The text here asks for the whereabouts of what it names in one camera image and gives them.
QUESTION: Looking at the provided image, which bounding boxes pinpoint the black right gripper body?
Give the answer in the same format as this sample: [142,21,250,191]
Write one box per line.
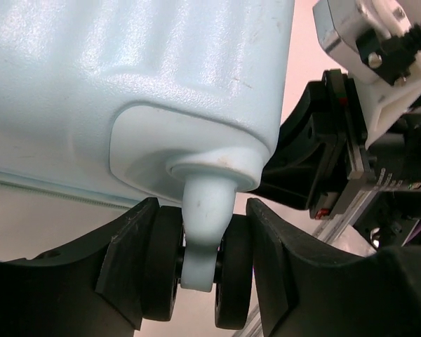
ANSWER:
[312,70,421,246]

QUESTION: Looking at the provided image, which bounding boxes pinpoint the light blue hard-shell suitcase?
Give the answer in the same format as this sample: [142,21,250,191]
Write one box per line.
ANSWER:
[0,1,295,325]

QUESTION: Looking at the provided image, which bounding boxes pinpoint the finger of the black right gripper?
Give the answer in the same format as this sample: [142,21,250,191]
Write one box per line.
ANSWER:
[258,81,346,211]

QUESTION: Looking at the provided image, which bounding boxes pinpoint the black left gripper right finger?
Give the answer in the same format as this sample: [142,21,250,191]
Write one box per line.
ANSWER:
[246,199,421,336]

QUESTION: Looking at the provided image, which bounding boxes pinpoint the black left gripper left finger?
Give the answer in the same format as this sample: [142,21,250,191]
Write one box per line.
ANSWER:
[0,197,159,336]

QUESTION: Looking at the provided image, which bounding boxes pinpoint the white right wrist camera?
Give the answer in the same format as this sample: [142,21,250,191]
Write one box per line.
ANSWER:
[313,1,421,147]

